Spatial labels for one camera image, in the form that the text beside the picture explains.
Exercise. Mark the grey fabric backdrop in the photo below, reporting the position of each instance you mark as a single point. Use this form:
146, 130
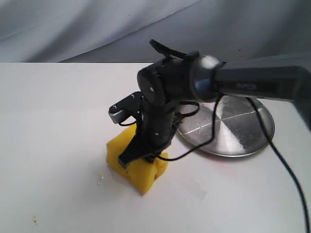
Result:
99, 31

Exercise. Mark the yellow sponge block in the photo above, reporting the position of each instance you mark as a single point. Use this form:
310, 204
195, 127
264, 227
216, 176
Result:
140, 173

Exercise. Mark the round stainless steel plate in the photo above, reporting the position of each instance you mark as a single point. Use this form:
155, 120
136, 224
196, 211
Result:
237, 130

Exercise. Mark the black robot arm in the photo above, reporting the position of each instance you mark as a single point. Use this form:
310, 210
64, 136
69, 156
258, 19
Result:
184, 78

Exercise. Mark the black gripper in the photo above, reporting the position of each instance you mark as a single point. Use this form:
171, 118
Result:
154, 133

